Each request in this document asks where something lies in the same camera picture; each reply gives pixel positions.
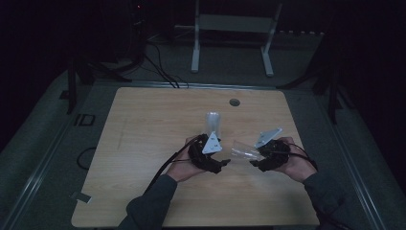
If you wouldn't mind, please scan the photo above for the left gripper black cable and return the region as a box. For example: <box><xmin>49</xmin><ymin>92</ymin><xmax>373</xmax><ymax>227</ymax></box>
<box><xmin>144</xmin><ymin>137</ymin><xmax>200</xmax><ymax>195</ymax></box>

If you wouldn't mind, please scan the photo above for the black floor cable bundle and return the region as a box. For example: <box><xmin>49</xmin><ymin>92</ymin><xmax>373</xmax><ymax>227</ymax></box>
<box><xmin>140</xmin><ymin>39</ymin><xmax>190</xmax><ymax>89</ymax></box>

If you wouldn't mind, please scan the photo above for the white metal stand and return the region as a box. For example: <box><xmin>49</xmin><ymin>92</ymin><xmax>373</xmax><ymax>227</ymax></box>
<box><xmin>191</xmin><ymin>0</ymin><xmax>283</xmax><ymax>78</ymax></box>

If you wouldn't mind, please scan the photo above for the single clear plastic cup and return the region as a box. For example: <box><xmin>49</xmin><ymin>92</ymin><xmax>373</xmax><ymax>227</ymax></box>
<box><xmin>230</xmin><ymin>139</ymin><xmax>265</xmax><ymax>162</ymax></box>

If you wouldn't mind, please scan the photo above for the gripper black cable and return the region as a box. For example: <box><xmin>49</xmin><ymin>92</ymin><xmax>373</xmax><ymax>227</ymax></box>
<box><xmin>274</xmin><ymin>142</ymin><xmax>319</xmax><ymax>172</ymax></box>
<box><xmin>144</xmin><ymin>137</ymin><xmax>200</xmax><ymax>195</ymax></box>

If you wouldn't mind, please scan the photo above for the grey tape piece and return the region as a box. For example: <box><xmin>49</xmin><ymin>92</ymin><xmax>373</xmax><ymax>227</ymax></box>
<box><xmin>70</xmin><ymin>192</ymin><xmax>93</xmax><ymax>204</ymax></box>

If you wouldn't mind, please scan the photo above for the black tripod stand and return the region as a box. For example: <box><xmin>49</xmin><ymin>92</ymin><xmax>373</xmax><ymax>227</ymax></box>
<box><xmin>277</xmin><ymin>30</ymin><xmax>353</xmax><ymax>126</ymax></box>

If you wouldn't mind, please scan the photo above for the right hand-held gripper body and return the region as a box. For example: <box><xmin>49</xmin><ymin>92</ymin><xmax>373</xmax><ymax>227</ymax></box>
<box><xmin>254</xmin><ymin>126</ymin><xmax>292</xmax><ymax>173</ymax></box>

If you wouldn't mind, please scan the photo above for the person's right hand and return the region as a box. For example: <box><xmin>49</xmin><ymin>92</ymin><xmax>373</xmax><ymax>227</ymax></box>
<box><xmin>273</xmin><ymin>136</ymin><xmax>319</xmax><ymax>184</ymax></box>

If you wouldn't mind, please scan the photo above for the black floor cable loop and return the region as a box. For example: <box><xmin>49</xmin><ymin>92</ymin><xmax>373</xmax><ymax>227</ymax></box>
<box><xmin>76</xmin><ymin>146</ymin><xmax>98</xmax><ymax>172</ymax></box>

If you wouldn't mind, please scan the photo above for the person's left hand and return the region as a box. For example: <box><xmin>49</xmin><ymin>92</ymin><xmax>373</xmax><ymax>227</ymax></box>
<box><xmin>165</xmin><ymin>135</ymin><xmax>207</xmax><ymax>183</ymax></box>

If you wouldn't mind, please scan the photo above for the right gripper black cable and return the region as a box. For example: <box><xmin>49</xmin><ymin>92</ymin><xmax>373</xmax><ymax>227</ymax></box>
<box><xmin>274</xmin><ymin>142</ymin><xmax>319</xmax><ymax>172</ymax></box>

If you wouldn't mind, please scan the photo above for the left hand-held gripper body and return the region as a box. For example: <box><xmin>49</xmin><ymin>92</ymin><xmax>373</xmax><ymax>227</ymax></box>
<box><xmin>187</xmin><ymin>130</ymin><xmax>224</xmax><ymax>175</ymax></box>

